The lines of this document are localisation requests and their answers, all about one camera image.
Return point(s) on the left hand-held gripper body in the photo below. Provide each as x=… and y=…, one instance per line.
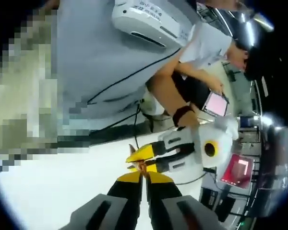
x=220, y=134

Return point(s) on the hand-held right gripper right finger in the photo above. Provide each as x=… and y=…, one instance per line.
x=163, y=189

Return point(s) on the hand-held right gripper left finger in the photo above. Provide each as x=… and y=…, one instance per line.
x=124, y=189

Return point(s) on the red coffee pouch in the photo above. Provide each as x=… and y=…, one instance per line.
x=142, y=167

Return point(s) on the person's left hand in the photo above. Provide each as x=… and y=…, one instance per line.
x=192, y=122

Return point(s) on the dark wristband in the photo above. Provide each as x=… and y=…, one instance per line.
x=182, y=115

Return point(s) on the white chest device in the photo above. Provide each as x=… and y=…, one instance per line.
x=148, y=21

